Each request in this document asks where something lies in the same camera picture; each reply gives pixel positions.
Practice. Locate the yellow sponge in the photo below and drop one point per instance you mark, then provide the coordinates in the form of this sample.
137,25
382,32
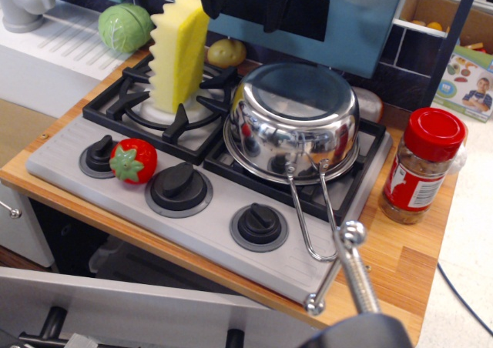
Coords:
178,53

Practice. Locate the upside-down steel pot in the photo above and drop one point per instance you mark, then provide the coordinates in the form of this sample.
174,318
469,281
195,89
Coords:
296,124

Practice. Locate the toy potato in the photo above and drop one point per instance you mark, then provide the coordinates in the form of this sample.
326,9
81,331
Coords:
226,52

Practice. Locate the green toy cabbage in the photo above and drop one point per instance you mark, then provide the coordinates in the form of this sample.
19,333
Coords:
125,27

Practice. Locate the left black burner grate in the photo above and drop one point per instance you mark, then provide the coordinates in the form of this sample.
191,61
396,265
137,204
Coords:
126,107

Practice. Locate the black burner grate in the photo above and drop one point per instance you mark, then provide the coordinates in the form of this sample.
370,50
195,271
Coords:
346,191
126,107

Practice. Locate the cardboard box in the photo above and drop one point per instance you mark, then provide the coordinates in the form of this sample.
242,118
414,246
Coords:
476,30

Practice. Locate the white sink drainboard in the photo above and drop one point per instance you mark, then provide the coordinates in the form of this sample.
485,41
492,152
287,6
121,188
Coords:
51,68

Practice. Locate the red toy strawberry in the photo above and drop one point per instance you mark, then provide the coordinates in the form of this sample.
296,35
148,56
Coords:
133,161

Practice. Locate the grey toy faucet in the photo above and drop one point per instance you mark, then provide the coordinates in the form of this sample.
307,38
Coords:
21,16

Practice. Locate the middle black stove knob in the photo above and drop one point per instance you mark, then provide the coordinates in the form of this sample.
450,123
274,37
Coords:
178,192

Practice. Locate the black stove knob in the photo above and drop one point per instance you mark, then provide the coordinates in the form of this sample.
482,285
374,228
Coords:
178,192
94,160
259,228

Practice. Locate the left black stove knob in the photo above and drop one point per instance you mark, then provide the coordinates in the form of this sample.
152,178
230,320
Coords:
94,160

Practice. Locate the right black burner grate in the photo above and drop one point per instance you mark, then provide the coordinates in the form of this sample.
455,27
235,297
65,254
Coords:
346,191

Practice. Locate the toy food box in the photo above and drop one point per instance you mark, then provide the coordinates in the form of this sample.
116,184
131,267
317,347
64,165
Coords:
466,85

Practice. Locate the red-lidded spice jar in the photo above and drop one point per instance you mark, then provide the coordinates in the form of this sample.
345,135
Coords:
424,157

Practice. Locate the grey toy stove top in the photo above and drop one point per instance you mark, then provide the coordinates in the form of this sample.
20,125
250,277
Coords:
288,270

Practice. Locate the right black stove knob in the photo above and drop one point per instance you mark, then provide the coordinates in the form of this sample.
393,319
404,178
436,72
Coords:
259,228

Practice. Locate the grey open oven door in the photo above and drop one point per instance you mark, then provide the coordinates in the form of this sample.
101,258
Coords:
52,307

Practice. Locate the chrome towel rail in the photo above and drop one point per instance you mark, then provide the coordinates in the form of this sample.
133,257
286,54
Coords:
348,237

